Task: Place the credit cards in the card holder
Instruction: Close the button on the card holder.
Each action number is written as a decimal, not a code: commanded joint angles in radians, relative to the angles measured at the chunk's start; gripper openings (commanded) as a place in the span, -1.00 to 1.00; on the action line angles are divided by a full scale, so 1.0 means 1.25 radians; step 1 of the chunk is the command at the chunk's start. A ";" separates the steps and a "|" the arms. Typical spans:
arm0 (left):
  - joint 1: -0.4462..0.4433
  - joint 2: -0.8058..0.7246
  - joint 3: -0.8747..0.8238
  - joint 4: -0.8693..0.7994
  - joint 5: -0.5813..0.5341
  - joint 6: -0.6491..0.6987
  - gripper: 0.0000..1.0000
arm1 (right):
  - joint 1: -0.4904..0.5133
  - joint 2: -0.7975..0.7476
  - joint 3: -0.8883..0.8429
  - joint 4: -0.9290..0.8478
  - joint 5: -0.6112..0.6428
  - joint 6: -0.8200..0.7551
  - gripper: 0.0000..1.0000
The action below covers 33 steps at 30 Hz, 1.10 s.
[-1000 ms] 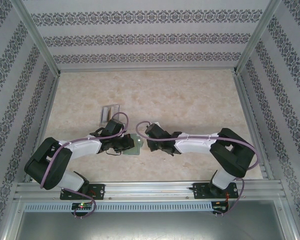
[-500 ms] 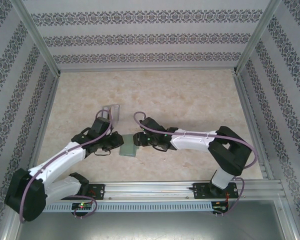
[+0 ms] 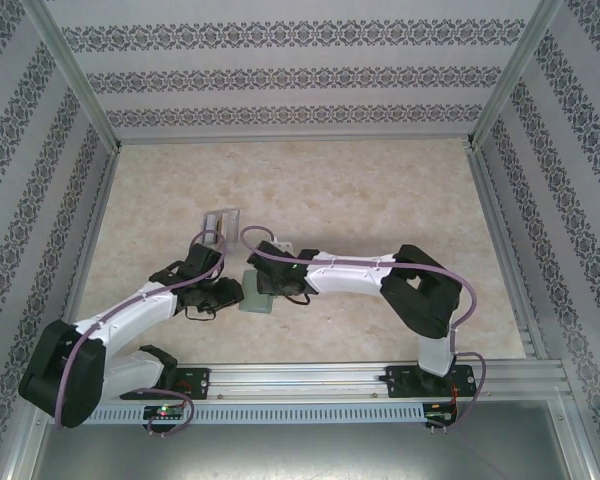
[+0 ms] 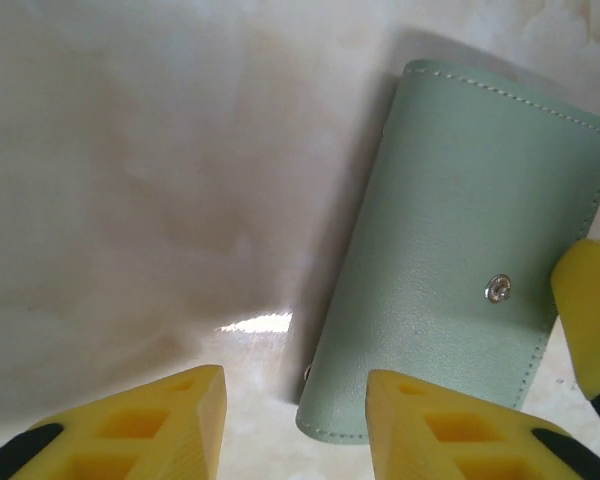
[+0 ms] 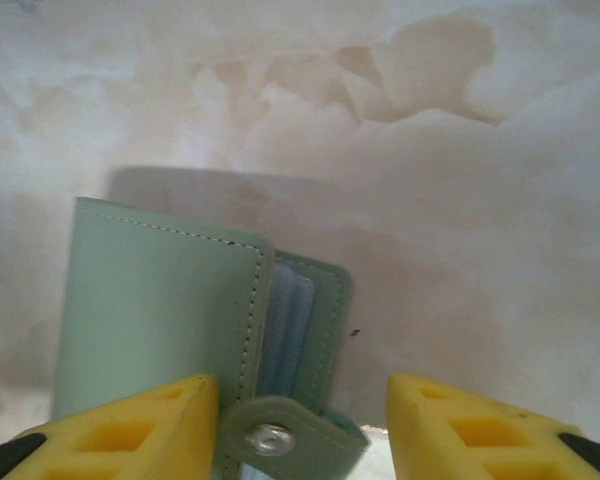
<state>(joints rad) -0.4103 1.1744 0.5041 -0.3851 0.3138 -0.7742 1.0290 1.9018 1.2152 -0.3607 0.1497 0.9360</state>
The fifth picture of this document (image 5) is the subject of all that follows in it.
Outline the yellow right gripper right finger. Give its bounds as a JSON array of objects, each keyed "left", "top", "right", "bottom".
[{"left": 385, "top": 372, "right": 600, "bottom": 480}]

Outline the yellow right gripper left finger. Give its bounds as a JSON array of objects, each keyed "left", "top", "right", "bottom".
[{"left": 0, "top": 372, "right": 220, "bottom": 480}]

